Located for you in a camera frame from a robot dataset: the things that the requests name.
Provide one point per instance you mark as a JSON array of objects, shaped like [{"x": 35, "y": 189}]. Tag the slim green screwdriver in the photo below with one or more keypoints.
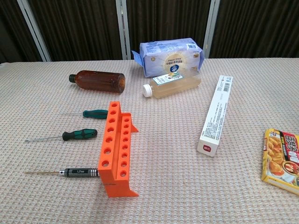
[{"x": 95, "y": 114}]

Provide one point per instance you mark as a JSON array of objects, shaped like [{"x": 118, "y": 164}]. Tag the green and black screwdriver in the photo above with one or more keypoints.
[{"x": 81, "y": 134}]

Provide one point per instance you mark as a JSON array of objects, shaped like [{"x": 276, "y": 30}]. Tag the black metal hex screwdriver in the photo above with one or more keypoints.
[{"x": 79, "y": 172}]

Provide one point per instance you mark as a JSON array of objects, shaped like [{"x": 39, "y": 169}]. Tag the orange tool holder rack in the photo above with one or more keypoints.
[{"x": 109, "y": 177}]

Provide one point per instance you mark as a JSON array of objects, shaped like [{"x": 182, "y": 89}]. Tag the clear bottle white cap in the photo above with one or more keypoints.
[{"x": 172, "y": 86}]

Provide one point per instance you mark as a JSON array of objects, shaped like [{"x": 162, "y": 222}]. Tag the brown plastic bottle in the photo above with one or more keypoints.
[{"x": 98, "y": 81}]

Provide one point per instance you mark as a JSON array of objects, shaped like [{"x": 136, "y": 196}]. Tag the blue tissue pack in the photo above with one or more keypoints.
[{"x": 170, "y": 56}]

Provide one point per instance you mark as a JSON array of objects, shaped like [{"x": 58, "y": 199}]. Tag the long white carton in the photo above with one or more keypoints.
[{"x": 215, "y": 116}]

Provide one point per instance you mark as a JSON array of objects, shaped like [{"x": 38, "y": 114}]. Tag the beige woven tablecloth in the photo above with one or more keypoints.
[{"x": 163, "y": 186}]

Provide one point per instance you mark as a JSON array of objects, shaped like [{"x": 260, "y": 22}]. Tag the yellow curry box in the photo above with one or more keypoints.
[{"x": 278, "y": 163}]

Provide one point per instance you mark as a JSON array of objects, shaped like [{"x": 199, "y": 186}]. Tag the grey partition post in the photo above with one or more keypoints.
[
  {"x": 210, "y": 28},
  {"x": 122, "y": 28},
  {"x": 32, "y": 28}
]

